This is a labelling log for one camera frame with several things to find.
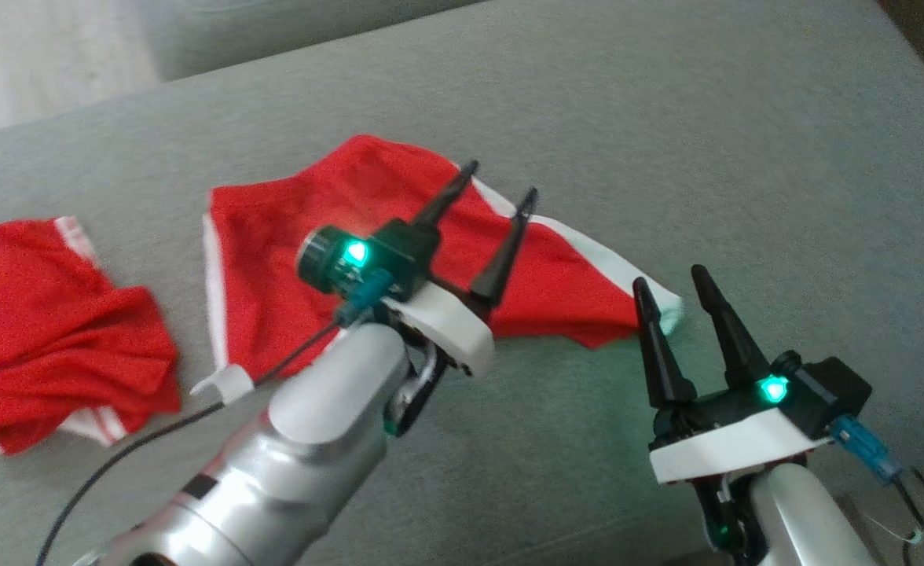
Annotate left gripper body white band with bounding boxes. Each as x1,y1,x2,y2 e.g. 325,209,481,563
383,267,497,380

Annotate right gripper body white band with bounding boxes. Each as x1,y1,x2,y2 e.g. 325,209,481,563
647,377,834,485

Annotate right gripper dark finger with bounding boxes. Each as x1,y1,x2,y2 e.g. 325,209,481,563
690,263,771,389
631,275,699,410

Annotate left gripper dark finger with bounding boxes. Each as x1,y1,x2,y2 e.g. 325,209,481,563
412,160,480,233
468,186,540,309

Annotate red shorts white trim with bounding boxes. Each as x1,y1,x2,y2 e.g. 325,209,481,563
201,134,684,380

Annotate red basketball jersey white sleeves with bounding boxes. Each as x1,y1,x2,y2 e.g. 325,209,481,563
0,216,182,457

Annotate grey fabric sofa seat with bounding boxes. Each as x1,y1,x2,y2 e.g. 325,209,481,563
0,0,924,566

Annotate grey sofa bolster cushion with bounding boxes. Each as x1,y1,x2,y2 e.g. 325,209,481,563
134,0,486,83

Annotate left arm black cable teal plug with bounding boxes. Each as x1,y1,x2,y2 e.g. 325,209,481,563
35,269,396,566

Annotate arm black cable teal plug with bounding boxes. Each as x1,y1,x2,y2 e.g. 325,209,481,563
35,269,396,566
830,415,924,543

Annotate right arm black cable teal plug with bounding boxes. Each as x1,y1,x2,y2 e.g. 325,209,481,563
830,415,924,543

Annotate white cable clip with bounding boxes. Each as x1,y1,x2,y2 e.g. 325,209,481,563
191,363,256,403

